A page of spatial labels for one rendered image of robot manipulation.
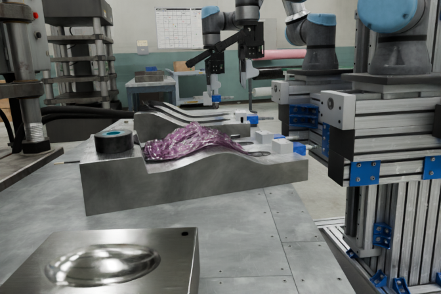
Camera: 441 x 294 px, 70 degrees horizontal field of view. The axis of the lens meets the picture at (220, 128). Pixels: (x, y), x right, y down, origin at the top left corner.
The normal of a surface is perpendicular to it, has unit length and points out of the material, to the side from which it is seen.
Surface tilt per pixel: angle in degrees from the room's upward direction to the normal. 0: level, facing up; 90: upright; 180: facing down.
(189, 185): 90
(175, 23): 90
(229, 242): 0
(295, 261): 0
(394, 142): 90
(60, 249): 0
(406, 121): 90
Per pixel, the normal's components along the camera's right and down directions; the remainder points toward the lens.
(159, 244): -0.04, -0.98
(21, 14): 0.80, 0.11
